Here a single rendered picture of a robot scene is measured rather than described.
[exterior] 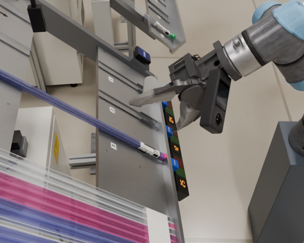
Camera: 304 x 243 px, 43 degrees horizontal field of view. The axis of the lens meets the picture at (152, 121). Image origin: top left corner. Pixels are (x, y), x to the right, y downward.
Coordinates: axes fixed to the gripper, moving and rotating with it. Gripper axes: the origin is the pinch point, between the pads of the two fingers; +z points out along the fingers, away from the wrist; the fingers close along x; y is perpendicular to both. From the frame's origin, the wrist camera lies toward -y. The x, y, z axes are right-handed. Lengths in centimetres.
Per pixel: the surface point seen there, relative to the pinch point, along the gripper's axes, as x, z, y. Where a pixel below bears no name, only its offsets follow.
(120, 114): -3.6, 9.9, 9.8
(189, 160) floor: -91, 37, 42
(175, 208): -11.9, 6.1, -14.2
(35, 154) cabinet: -3.5, 40.6, 14.8
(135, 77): -12.7, 8.9, 27.0
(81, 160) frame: -35, 53, 30
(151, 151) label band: -9.6, 7.4, 0.2
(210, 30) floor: -127, 11, 145
